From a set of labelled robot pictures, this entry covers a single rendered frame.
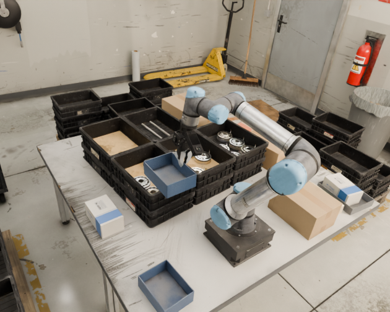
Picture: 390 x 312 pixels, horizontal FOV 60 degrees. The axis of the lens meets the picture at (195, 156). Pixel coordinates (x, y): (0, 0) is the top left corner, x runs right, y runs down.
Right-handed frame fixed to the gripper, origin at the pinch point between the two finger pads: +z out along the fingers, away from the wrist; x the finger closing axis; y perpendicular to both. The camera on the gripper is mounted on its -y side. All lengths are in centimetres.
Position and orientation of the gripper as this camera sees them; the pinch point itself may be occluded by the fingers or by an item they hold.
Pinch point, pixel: (183, 165)
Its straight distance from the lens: 151.2
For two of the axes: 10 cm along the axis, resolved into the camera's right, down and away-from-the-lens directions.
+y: -5.4, -5.0, 6.8
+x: -8.2, 1.2, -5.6
